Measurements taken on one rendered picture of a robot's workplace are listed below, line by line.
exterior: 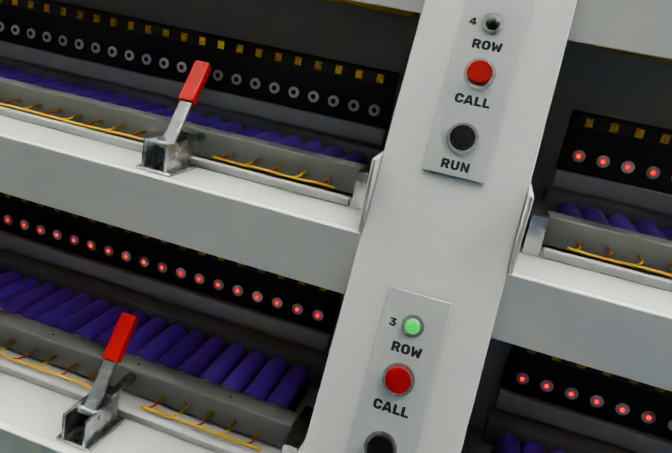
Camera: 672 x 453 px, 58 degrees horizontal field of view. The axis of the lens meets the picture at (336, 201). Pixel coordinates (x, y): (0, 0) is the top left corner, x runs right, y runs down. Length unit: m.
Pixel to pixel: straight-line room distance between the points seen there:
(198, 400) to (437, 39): 0.32
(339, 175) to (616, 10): 0.22
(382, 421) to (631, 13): 0.30
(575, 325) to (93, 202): 0.34
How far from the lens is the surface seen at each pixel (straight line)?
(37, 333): 0.57
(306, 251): 0.40
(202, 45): 0.63
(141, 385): 0.52
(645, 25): 0.44
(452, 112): 0.40
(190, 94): 0.47
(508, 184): 0.39
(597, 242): 0.46
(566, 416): 0.57
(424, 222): 0.39
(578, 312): 0.40
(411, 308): 0.38
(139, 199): 0.45
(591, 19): 0.43
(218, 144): 0.50
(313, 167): 0.47
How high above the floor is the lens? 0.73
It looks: 3 degrees up
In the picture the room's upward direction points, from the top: 15 degrees clockwise
